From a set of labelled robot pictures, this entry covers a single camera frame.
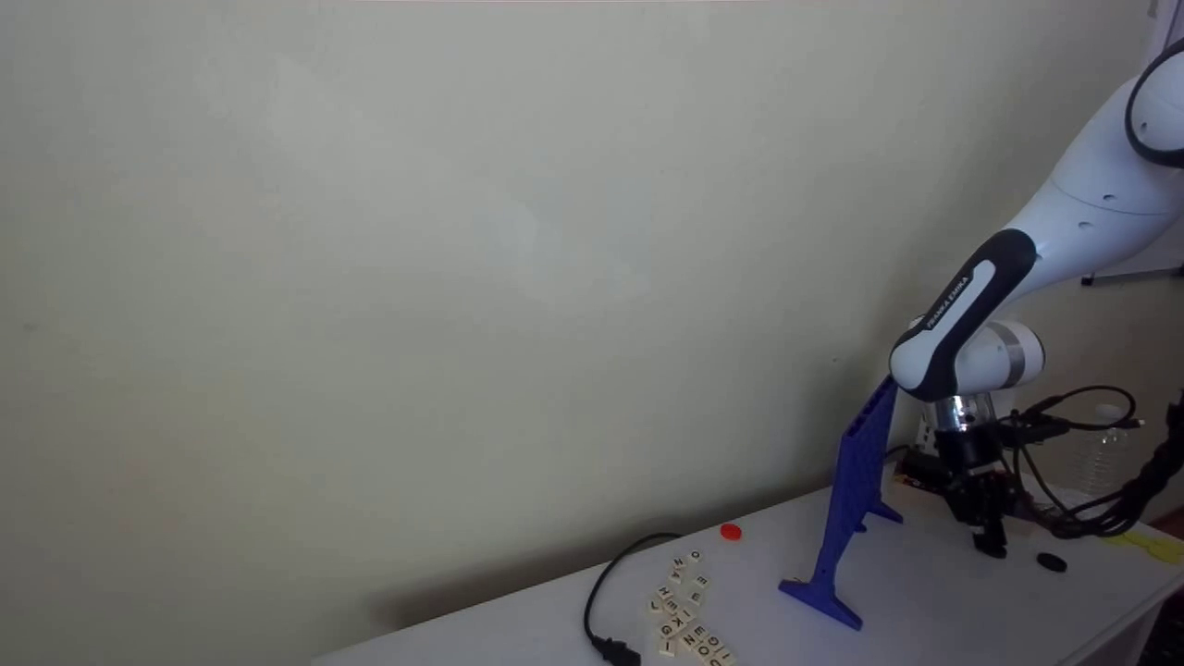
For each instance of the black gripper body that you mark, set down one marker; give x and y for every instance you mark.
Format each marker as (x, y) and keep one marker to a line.
(980, 473)

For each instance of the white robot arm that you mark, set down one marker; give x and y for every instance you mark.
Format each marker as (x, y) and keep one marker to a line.
(1085, 196)

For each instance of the dark blue game disc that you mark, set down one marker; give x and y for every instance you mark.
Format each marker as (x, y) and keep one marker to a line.
(1053, 560)

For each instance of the yellow game disc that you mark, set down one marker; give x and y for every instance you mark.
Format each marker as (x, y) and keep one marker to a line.
(1126, 541)
(1155, 550)

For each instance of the blue connect four grid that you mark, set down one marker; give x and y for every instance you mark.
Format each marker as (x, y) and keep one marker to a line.
(852, 493)

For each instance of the red game disc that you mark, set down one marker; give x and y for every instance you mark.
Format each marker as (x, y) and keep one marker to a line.
(731, 535)

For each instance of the black tripod pole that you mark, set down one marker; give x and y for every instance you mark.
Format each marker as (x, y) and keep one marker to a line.
(1132, 275)

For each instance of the cream letter tile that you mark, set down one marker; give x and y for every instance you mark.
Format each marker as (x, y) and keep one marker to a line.
(667, 639)
(693, 563)
(673, 600)
(658, 610)
(683, 576)
(693, 641)
(693, 596)
(718, 657)

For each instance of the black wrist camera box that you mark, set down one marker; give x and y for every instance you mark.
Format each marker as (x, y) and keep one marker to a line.
(1033, 428)

